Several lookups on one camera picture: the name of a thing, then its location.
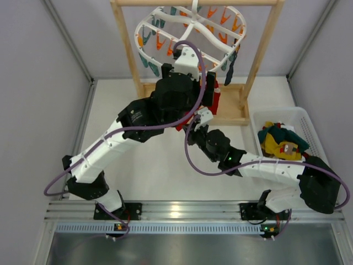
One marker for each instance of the white plastic basket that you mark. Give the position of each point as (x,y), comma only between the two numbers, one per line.
(294,117)

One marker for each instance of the black sock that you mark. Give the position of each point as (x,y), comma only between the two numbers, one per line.
(230,72)

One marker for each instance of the teal sock in basket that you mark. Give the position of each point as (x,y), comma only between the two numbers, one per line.
(282,134)

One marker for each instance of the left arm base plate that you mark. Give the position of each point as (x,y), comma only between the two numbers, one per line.
(131,211)

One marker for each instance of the white oval clip hanger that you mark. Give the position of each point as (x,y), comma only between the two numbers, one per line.
(216,31)

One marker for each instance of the wooden hanger stand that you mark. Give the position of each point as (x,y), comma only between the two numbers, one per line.
(233,104)

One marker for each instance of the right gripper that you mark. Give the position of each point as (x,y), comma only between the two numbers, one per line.
(192,133)

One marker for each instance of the yellow sock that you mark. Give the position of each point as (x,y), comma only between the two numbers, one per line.
(284,150)

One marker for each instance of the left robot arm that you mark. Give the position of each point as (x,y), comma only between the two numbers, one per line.
(134,125)

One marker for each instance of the red sock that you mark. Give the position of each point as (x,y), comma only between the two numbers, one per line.
(213,108)

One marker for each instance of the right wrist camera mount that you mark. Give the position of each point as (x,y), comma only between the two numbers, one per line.
(205,116)

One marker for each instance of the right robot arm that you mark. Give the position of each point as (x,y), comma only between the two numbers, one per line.
(310,183)

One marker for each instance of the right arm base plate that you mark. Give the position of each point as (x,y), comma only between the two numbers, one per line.
(253,212)

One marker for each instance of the aluminium rail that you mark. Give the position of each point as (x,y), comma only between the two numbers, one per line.
(78,210)

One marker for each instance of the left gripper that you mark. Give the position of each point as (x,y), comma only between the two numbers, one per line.
(209,90)

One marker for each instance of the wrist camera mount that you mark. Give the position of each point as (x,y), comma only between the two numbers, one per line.
(205,116)
(188,63)

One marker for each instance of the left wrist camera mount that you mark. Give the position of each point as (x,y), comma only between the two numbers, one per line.
(188,63)

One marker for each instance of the grey slotted cable duct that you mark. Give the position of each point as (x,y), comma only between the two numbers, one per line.
(164,228)

